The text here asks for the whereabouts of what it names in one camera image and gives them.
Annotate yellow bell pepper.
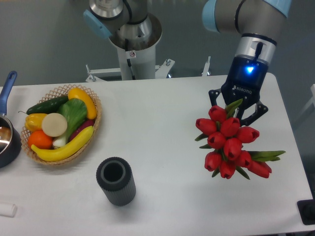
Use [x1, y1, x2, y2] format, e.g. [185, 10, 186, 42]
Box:
[25, 113, 47, 132]

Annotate beige round disc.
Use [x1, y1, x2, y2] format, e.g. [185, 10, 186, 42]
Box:
[41, 113, 67, 137]

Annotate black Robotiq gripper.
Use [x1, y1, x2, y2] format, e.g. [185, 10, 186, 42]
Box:
[208, 57, 268, 126]

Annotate green leafy bok choy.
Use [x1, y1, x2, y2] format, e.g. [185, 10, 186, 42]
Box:
[53, 98, 87, 148]

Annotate yellow banana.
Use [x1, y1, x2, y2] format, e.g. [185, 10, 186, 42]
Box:
[31, 126, 94, 162]

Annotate green cucumber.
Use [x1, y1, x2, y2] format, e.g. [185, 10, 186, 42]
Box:
[19, 96, 68, 115]

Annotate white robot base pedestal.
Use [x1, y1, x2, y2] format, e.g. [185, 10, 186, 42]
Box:
[83, 10, 175, 80]

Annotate woven wicker basket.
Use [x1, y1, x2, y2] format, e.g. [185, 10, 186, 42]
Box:
[21, 84, 102, 165]

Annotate black box at edge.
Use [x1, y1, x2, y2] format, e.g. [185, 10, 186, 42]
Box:
[297, 199, 315, 225]

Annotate dark blue saucepan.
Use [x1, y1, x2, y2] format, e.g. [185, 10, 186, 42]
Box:
[0, 71, 21, 168]

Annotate red tulip bouquet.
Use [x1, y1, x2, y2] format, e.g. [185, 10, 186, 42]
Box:
[195, 99, 285, 179]

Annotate purple eggplant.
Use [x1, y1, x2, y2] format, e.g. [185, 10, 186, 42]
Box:
[68, 119, 95, 142]

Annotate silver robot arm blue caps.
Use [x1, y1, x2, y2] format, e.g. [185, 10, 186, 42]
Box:
[83, 0, 291, 126]

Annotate orange fruit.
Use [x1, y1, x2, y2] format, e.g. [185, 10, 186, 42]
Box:
[27, 130, 53, 149]

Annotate dark grey ribbed vase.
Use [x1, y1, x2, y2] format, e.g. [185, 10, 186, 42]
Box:
[96, 157, 136, 206]

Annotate white cylindrical object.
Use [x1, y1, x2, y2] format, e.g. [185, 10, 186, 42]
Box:
[0, 202, 17, 218]

